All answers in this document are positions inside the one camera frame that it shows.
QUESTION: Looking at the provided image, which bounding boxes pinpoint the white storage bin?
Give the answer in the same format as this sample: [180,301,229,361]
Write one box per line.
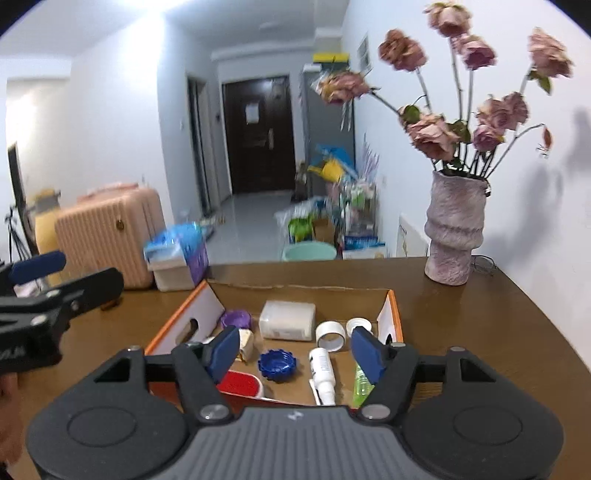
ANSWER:
[152,257,195,293]

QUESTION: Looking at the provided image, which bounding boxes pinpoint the purple decorative plant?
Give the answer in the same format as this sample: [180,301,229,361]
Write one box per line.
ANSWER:
[357,133,382,186]

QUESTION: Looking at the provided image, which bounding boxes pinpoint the white board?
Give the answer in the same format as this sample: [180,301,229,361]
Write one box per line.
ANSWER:
[396,213,430,258]

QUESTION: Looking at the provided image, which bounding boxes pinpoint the dark brown door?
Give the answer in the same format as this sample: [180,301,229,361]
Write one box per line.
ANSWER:
[221,76,297,196]

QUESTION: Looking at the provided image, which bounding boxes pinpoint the person's left hand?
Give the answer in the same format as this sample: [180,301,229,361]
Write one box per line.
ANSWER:
[0,372,23,463]

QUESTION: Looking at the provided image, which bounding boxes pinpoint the textured pink vase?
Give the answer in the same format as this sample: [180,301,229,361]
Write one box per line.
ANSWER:
[423,169,491,286]

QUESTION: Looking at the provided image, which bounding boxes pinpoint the blue and white boxes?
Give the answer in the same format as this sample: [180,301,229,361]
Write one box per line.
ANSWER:
[342,235,388,260]

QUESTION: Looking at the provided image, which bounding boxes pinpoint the orange cardboard box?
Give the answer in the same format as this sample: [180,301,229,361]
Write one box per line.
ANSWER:
[145,279,404,409]

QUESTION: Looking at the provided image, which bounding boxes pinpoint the wall picture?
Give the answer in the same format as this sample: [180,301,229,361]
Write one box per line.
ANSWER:
[357,34,374,75]

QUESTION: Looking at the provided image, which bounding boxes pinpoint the grey refrigerator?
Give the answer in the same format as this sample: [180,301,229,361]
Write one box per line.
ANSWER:
[300,64,356,197]

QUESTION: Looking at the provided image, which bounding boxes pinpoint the blue tissue pack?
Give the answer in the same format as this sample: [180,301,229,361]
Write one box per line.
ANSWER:
[143,222,210,287]

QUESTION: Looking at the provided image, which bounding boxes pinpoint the white tape roll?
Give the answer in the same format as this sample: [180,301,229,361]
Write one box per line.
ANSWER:
[315,320,347,353]

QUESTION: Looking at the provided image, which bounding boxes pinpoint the yellow watering can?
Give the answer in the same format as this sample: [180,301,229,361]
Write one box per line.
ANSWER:
[308,159,345,182]

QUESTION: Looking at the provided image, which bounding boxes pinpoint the side door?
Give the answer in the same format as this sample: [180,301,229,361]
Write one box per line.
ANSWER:
[187,76,218,218]

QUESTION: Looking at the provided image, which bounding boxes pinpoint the blue lid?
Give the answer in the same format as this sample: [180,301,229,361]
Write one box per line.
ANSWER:
[257,349,297,383]

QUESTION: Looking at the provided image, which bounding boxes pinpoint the purple lid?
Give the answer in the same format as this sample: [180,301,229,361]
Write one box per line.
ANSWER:
[220,309,253,331]

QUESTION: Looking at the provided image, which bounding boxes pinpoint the green bottle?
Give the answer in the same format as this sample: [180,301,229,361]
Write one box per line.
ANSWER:
[352,362,376,409]

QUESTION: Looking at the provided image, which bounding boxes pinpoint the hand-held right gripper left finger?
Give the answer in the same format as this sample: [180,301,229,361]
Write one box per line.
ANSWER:
[91,326,240,424]

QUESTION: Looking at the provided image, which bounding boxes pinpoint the wire storage rack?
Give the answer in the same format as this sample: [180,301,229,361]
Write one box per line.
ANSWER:
[339,179,378,241]

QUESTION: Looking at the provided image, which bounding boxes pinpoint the white spray bottle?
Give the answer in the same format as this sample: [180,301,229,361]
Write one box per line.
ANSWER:
[307,346,337,407]

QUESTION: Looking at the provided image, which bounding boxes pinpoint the green bag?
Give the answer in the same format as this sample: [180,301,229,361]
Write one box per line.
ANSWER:
[287,216,315,244]

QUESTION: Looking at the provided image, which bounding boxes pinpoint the green plastic basin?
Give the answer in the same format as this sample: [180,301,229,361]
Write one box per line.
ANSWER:
[281,242,337,262]

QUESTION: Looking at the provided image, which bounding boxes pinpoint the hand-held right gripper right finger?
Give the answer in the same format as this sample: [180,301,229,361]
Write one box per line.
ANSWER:
[351,326,496,424]

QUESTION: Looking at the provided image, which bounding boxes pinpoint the red and white brush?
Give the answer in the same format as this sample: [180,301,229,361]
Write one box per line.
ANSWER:
[216,368,265,400]

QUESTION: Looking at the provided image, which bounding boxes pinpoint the translucent white plastic container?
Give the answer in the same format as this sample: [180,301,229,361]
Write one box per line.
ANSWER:
[258,299,317,343]

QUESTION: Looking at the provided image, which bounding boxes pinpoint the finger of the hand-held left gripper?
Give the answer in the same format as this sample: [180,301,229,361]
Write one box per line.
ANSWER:
[8,251,67,286]
[0,267,125,336]

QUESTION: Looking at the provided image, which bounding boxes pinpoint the pink ribbed suitcase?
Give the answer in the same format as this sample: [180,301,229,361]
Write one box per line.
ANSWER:
[54,183,167,291]

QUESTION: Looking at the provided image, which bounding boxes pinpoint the white round labelled lid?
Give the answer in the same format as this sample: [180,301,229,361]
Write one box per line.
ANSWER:
[237,328,256,362]

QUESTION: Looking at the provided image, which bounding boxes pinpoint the eyeglasses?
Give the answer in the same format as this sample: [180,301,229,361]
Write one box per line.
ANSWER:
[470,254,499,277]

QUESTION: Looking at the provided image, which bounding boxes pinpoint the dried pink roses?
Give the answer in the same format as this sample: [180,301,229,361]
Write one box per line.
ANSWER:
[313,0,576,179]

